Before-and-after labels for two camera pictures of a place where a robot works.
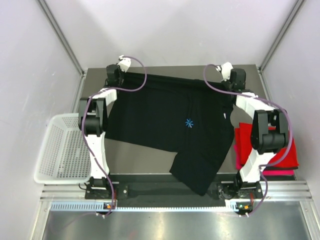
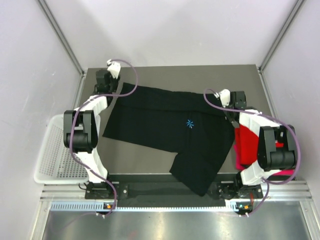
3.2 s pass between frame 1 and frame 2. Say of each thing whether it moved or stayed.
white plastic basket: stayed
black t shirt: moved
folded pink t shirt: stayed
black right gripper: moved
